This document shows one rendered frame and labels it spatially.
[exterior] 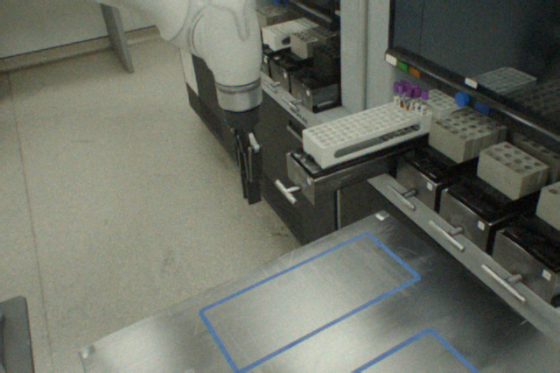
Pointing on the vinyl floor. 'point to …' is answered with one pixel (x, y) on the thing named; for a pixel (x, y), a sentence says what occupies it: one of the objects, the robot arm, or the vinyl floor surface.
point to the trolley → (336, 317)
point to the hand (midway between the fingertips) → (250, 186)
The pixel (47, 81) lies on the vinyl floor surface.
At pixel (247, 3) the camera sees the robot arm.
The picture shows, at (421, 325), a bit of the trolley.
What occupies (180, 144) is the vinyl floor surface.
